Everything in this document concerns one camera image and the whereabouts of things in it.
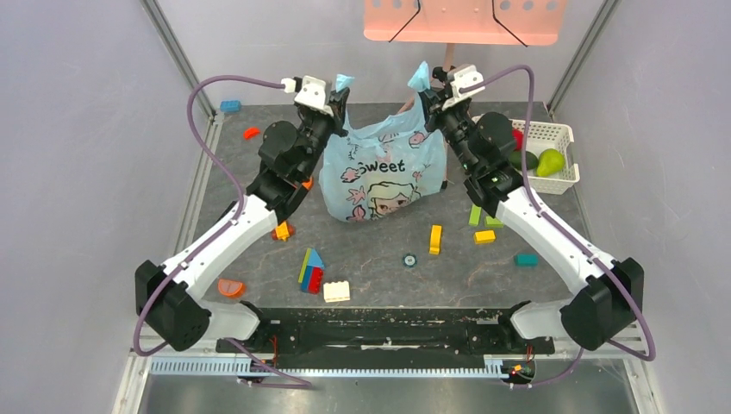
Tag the teal wooden block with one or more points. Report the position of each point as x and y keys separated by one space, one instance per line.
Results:
x=526 y=260

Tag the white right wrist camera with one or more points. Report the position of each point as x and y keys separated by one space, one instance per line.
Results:
x=462 y=83

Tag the multicolour brick house stack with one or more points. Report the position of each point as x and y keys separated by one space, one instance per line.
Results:
x=311 y=272

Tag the white perforated plastic basket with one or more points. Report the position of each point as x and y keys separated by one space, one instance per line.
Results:
x=545 y=135

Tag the light blue plastic bag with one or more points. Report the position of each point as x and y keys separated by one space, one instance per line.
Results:
x=379 y=168

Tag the flat lime green block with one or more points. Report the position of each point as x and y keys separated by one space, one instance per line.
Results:
x=492 y=222

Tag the orange arch block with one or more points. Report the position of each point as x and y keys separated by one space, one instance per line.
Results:
x=309 y=183

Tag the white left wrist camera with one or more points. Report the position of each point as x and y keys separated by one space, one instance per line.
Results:
x=310 y=92

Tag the blue toy brick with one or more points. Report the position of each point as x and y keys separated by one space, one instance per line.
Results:
x=230 y=106

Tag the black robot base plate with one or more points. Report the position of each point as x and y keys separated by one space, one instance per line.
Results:
x=389 y=338

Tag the blue green poker chip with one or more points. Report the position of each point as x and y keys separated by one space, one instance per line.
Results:
x=409 y=260

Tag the long lime green block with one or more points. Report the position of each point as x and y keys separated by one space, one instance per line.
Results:
x=475 y=215

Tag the green fake pear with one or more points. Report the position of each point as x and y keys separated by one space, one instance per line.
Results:
x=551 y=161

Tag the dark green fake avocado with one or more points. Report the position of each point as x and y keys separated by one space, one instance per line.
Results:
x=525 y=160

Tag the red fake pomegranate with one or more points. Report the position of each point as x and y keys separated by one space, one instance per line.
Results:
x=519 y=138

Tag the pink music stand tripod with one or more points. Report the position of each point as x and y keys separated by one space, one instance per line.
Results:
x=507 y=23

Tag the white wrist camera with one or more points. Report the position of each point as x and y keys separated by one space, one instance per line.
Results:
x=462 y=83
x=310 y=92

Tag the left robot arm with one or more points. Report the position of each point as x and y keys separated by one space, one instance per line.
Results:
x=169 y=296

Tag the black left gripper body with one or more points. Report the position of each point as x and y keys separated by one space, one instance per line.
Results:
x=317 y=133

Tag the long yellow wooden block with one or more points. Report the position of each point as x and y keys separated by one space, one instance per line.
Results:
x=434 y=246

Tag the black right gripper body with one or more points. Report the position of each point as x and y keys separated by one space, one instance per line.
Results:
x=435 y=109

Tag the cream toy brick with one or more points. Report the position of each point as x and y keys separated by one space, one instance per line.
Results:
x=336 y=291

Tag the orange semicircle block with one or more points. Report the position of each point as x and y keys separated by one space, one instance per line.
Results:
x=231 y=288

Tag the small red arch block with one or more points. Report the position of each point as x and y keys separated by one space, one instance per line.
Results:
x=250 y=133

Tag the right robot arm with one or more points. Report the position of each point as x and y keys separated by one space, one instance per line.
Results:
x=606 y=293

